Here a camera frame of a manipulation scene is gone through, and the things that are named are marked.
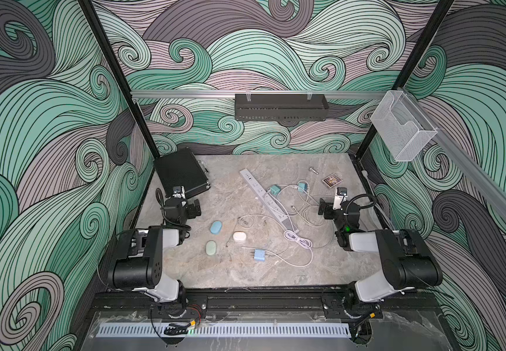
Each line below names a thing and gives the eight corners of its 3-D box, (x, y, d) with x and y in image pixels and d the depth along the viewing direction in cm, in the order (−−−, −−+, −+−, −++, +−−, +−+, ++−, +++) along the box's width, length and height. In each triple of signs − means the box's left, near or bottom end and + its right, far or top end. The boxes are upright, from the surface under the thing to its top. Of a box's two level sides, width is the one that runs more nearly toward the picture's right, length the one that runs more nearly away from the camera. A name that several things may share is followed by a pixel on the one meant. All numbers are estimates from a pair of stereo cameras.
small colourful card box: (330, 188, 109) (332, 185, 107) (323, 181, 112) (324, 178, 110) (340, 182, 112) (341, 179, 110) (332, 175, 114) (333, 172, 113)
